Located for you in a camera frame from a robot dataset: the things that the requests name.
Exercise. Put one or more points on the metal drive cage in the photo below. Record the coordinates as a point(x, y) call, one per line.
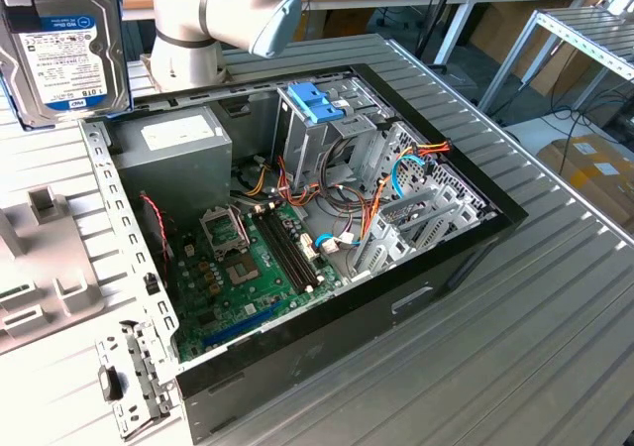
point(307, 148)

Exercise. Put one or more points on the blue drive cage latch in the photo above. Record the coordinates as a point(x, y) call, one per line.
point(309, 101)

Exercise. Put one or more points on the labelled cardboard box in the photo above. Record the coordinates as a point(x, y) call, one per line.
point(594, 183)

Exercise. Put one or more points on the black case latch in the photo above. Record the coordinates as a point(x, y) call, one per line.
point(150, 283)

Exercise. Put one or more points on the white board connector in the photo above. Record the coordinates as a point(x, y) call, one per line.
point(308, 248)

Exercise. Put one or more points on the large cardboard box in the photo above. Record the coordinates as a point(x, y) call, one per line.
point(564, 69)

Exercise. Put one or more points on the black case fan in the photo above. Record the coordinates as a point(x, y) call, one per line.
point(151, 238)

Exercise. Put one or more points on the black PC case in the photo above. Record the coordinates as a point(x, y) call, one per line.
point(347, 337)

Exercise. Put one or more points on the blue expansion slot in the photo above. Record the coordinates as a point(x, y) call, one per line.
point(243, 324)

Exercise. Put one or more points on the green motherboard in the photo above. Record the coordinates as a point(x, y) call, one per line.
point(223, 307)

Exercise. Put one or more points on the CPU socket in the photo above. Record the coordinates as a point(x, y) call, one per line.
point(240, 270)

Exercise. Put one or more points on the hard disk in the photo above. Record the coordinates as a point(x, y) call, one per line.
point(64, 59)

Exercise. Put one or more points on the black RAM slot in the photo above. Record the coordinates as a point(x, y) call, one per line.
point(279, 250)
point(285, 250)
point(292, 250)
point(299, 250)

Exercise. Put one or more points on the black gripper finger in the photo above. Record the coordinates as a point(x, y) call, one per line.
point(22, 20)

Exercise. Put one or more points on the socket locking lever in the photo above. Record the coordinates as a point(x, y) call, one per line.
point(241, 230)

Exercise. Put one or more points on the green RAM stick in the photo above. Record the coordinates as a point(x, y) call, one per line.
point(10, 294)

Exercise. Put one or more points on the metal disk bay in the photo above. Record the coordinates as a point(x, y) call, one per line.
point(436, 218)

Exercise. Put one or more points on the black tripod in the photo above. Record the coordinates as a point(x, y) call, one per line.
point(432, 22)

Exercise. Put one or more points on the metal slat shelf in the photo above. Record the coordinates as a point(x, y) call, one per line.
point(584, 32)

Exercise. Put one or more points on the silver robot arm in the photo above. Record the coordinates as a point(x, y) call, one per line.
point(183, 20)

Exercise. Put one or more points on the grey parts rack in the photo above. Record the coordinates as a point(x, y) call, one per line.
point(44, 267)

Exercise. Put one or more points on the grey power supply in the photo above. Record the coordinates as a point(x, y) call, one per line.
point(173, 178)

